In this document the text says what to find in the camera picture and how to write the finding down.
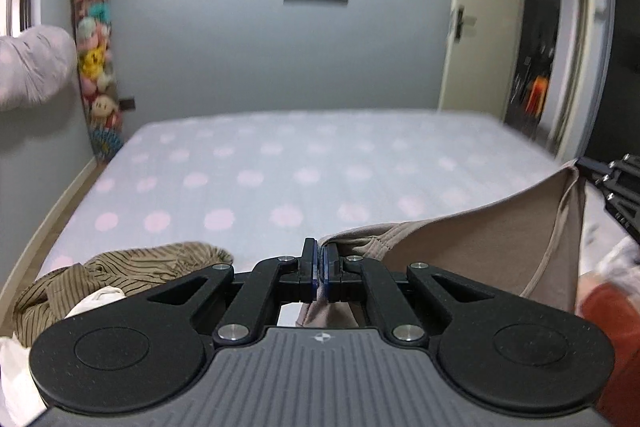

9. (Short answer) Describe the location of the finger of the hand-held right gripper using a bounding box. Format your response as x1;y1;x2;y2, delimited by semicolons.
596;176;640;240
575;154;640;188

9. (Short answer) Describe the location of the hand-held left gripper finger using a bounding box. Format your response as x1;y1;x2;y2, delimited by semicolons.
321;244;495;349
146;238;319;349

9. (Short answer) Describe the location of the beige garment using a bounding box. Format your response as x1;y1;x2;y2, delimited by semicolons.
295;159;589;329

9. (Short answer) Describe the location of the orange stool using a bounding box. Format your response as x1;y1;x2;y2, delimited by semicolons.
524;76;551;118

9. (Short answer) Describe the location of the bed with polka dot sheet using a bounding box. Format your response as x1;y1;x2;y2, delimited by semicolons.
0;109;640;343

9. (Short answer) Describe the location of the red cloth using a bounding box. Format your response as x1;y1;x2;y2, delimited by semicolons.
575;281;640;427

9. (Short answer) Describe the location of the brown striped garment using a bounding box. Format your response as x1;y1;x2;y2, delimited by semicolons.
12;243;235;349

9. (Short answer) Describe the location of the cream door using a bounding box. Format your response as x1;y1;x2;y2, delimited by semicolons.
438;0;527;124

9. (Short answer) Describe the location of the hanging column of plush toys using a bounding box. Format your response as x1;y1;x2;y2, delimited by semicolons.
71;0;126;164

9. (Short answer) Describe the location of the white garment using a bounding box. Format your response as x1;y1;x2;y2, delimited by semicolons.
0;286;126;427

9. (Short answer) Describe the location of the pink quilted pillow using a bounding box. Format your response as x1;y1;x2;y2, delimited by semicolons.
0;25;77;111

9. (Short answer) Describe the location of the white door frame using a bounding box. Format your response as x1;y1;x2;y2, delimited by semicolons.
547;0;617;158

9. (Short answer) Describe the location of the door handle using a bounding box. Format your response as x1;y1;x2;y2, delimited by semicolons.
449;6;477;42

